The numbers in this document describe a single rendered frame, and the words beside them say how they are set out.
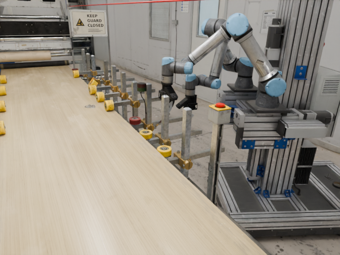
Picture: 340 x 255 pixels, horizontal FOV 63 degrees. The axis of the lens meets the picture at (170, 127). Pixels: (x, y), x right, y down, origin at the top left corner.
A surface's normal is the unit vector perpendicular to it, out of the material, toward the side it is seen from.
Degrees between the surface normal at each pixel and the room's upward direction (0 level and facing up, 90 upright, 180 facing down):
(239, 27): 84
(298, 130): 90
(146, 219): 0
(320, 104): 90
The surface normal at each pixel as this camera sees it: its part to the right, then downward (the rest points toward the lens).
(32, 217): 0.02, -0.92
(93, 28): 0.47, 0.35
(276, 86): -0.10, 0.47
